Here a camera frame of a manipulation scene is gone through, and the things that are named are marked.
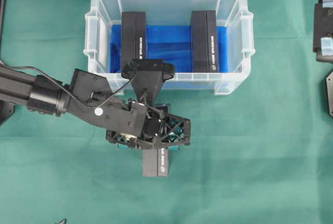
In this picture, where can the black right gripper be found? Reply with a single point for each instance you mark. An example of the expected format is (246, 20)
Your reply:
(322, 32)

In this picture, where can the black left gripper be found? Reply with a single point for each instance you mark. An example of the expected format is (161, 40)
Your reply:
(125, 122)

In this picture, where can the black box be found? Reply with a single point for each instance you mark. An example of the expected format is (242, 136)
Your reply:
(155, 162)
(133, 36)
(204, 49)

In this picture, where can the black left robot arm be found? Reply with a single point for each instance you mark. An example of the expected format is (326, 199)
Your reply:
(42, 93)

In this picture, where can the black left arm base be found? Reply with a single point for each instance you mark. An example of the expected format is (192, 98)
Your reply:
(7, 109)

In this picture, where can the clear plastic storage case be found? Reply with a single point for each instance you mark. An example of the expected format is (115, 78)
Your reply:
(234, 15)

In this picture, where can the blue liner sheet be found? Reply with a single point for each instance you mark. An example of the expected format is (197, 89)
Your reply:
(172, 44)

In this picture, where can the green table cloth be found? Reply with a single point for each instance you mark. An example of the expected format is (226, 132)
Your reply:
(262, 154)

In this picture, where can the small dark object bottom edge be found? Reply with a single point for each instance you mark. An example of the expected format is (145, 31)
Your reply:
(63, 221)

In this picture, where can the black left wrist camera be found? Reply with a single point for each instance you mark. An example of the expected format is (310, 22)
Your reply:
(147, 77)

